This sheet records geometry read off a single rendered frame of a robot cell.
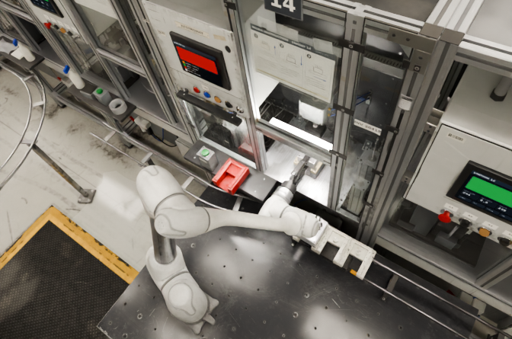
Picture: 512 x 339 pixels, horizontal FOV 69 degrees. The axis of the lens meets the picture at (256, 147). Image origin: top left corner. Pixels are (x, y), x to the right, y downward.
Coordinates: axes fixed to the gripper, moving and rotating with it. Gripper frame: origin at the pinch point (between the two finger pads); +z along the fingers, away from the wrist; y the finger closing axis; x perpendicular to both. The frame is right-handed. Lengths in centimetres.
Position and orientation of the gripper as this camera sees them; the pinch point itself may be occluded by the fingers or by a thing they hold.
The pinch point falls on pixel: (307, 160)
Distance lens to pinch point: 190.5
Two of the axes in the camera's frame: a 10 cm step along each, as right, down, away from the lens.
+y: -1.1, -5.5, -8.2
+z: 5.6, -7.2, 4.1
